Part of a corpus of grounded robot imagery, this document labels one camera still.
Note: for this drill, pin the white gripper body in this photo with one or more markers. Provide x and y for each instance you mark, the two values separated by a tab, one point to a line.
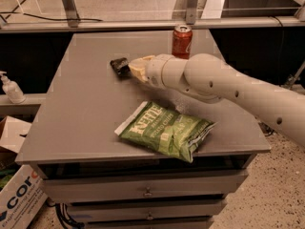
154	70

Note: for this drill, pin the black rxbar chocolate bar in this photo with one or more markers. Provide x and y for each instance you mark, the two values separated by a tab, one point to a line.
120	66

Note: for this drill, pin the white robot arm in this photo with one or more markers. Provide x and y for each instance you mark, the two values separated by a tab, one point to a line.
208	78

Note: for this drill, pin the red coke can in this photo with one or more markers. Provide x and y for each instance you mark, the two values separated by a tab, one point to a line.
182	40

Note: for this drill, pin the green kettle chips bag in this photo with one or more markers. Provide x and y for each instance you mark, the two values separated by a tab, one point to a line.
165	131

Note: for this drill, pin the white pump sanitizer bottle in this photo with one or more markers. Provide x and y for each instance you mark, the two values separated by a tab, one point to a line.
11	89

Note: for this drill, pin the white cardboard box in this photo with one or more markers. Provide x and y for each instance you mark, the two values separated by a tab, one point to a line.
20	198

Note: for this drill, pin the grey metal frame rail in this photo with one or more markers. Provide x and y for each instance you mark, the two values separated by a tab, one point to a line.
140	15

